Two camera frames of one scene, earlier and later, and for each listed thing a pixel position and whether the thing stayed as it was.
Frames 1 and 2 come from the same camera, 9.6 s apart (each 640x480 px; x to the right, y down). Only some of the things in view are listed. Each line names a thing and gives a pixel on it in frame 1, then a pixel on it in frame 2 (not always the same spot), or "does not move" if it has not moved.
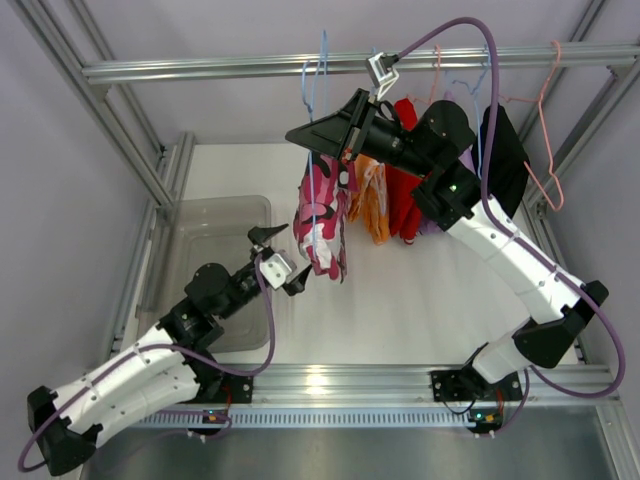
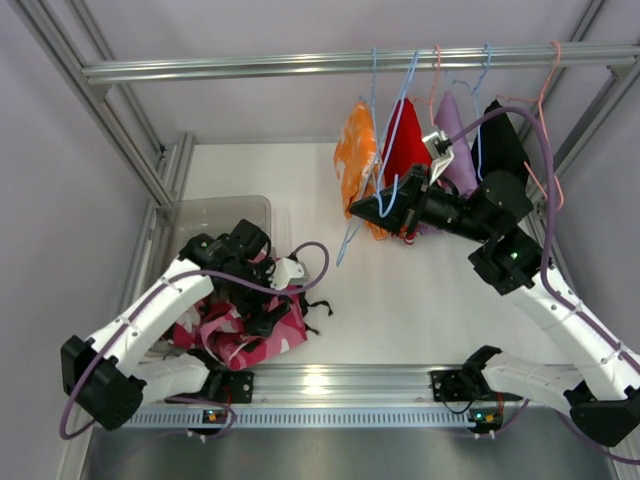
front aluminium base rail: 297,384 does not move
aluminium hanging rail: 434,62 does not move
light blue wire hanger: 311,112 → 377,147
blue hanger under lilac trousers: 477,109 does not move
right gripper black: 353,126 → 413,201
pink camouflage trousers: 318,215 → 211,328
